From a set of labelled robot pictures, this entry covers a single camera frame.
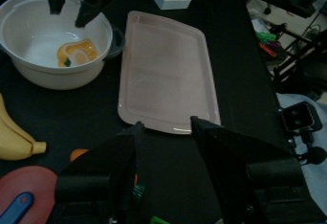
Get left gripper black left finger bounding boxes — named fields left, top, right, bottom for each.
left=49, top=121, right=147, bottom=224

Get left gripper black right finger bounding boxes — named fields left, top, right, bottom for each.
left=189, top=116, right=307, bottom=224

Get orange toy fruit green end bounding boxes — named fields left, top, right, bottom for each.
left=69, top=147, right=148, bottom=202

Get yellow toy pepper slice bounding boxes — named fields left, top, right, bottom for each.
left=56, top=38, right=103, bottom=69

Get red toy board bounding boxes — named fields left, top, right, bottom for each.
left=0, top=165, right=60, bottom=224

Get toy corn with green husk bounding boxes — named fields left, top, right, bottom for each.
left=149, top=215, right=172, bottom=224

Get yellow toy banana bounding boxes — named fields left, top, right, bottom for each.
left=0, top=93, right=48, bottom=162

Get pink plastic tray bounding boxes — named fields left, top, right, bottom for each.
left=116, top=10, right=223, bottom=136

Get black metal stand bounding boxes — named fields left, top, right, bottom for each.
left=267, top=21, right=327, bottom=87

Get red toy in background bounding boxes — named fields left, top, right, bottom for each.
left=258, top=41, right=279, bottom=57

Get green toy in background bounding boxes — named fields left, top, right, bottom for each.
left=254, top=31, right=279, bottom=44

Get black camera cable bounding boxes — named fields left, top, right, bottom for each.
left=287, top=127, right=327, bottom=167

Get black table-level camera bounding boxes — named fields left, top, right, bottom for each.
left=280, top=101, right=324, bottom=133

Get blue toy utensil handle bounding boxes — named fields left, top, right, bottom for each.
left=0, top=191, right=36, bottom=224

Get white toy pot grey handles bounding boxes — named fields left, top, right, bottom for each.
left=0, top=0, right=127, bottom=91

